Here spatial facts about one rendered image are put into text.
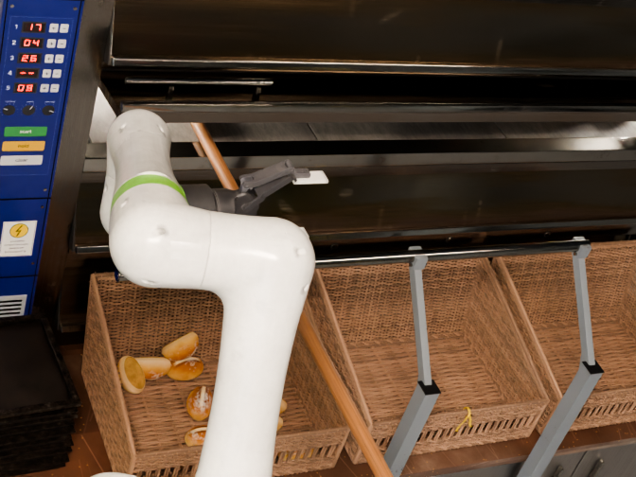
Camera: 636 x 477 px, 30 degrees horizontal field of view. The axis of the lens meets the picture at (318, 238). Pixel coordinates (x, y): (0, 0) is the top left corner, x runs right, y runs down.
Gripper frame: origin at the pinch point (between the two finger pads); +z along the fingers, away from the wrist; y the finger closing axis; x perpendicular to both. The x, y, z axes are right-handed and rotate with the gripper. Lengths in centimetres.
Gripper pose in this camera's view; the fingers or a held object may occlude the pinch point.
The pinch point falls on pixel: (309, 205)
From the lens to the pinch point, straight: 221.8
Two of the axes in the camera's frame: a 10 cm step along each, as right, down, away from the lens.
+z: 8.9, -0.4, 4.5
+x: 3.7, 6.5, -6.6
